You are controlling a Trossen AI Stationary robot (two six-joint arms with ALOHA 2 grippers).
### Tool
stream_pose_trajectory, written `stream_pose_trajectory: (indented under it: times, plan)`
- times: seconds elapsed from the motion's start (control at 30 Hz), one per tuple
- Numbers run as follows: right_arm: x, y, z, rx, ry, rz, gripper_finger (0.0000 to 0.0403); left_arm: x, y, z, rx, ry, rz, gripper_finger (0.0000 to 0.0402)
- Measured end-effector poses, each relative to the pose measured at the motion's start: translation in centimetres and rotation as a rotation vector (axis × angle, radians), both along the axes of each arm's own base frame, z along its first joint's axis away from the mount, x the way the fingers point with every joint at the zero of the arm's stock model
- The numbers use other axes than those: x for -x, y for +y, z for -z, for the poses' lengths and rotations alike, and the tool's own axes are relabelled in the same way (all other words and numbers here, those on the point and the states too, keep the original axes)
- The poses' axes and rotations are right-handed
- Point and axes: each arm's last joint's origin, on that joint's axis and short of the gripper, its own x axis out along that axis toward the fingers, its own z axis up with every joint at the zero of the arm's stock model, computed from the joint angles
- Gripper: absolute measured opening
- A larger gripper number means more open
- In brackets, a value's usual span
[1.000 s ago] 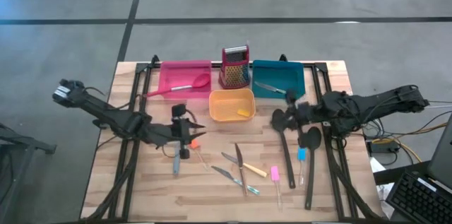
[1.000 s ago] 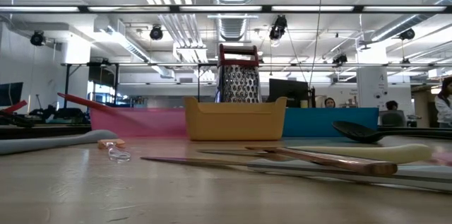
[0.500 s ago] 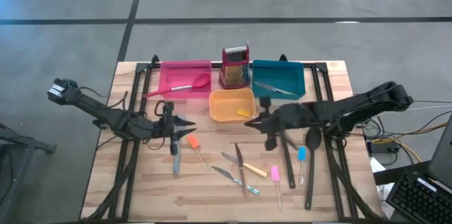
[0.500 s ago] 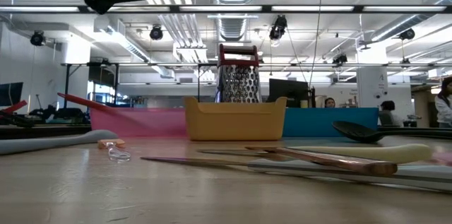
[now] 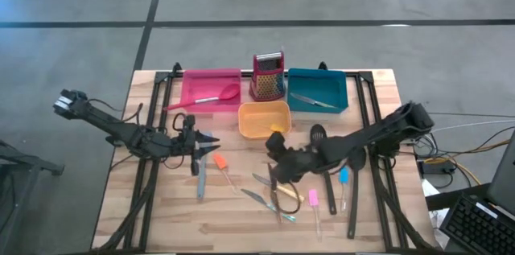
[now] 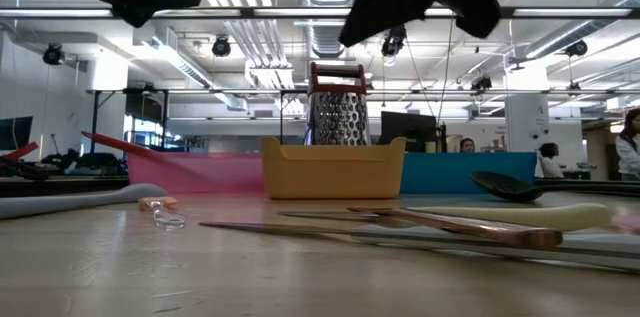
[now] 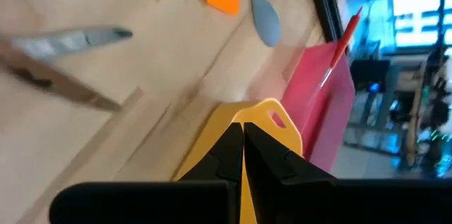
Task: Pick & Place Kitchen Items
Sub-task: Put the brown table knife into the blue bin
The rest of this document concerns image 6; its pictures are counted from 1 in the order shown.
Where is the wooden cabinet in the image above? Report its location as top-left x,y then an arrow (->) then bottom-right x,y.
584,121 -> 617,182

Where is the orange brush clear handle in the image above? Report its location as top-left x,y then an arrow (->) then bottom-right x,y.
138,195 -> 187,231

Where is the copper coloured knife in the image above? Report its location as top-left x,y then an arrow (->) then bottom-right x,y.
347,205 -> 565,251

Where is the black slotted spoon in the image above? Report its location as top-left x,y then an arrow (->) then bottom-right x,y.
469,170 -> 640,204

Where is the steel box grater red handle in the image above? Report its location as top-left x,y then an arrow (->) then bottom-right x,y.
304,61 -> 372,147

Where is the black monitor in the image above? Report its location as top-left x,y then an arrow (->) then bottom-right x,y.
380,110 -> 438,153
0,115 -> 34,152

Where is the grey silicone spatula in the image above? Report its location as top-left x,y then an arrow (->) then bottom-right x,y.
0,183 -> 168,221

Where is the red bar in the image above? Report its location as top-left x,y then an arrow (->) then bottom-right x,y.
0,140 -> 40,163

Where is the black overhead crossbar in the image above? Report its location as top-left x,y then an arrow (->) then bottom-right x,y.
0,5 -> 640,20

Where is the yellow plastic bin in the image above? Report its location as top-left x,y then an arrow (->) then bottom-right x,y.
259,135 -> 408,201

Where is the pink plastic bin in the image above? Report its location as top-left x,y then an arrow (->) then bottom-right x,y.
127,151 -> 266,196

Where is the black background equipment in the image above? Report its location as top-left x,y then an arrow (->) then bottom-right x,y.
0,149 -> 126,181

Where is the black ceiling spotlight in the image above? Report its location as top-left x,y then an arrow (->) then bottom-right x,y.
211,34 -> 233,58
564,39 -> 589,58
469,75 -> 494,93
380,24 -> 408,58
42,42 -> 65,67

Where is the cream handled knife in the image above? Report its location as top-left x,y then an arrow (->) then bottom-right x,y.
277,202 -> 613,233

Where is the red handled spatula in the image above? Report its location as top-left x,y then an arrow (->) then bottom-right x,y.
81,130 -> 166,163

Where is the teal plastic bin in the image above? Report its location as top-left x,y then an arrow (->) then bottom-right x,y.
399,151 -> 539,195

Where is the white pillar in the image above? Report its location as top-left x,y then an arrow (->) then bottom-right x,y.
504,64 -> 552,181

